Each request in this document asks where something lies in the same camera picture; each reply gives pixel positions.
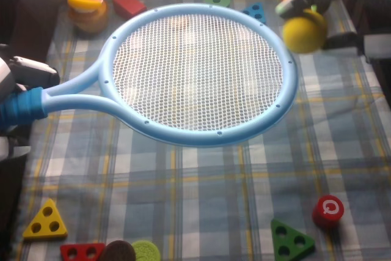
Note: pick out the yellow foam ball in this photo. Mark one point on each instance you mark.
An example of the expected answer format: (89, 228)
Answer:
(304, 33)

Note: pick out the red triangle block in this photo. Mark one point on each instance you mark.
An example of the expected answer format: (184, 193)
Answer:
(82, 252)

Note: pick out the light blue toy racket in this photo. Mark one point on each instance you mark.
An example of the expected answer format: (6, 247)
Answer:
(79, 90)

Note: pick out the brown toy cookie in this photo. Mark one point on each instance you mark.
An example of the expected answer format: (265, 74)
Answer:
(117, 252)

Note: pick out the toy cupcake with orange slices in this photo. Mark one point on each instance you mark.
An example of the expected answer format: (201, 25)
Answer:
(88, 13)

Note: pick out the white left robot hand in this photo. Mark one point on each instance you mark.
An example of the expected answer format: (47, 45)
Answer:
(30, 70)

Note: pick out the green triangle block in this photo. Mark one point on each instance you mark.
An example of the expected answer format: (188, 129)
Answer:
(290, 239)

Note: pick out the green toy cookie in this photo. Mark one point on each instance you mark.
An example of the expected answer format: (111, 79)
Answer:
(146, 252)

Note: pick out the yellow triangle block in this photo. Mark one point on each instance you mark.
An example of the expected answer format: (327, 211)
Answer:
(46, 222)

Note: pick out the red rectangular block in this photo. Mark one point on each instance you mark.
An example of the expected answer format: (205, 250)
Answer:
(128, 4)

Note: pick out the blue triangle block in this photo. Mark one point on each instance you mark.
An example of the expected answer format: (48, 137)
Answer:
(255, 10)

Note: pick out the tan toy biscuit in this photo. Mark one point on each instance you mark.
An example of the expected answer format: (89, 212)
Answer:
(180, 23)

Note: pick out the blue plaid tablecloth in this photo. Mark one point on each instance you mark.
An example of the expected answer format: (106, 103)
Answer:
(195, 187)

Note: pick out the red cylinder block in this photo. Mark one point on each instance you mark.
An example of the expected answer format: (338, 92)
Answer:
(327, 212)

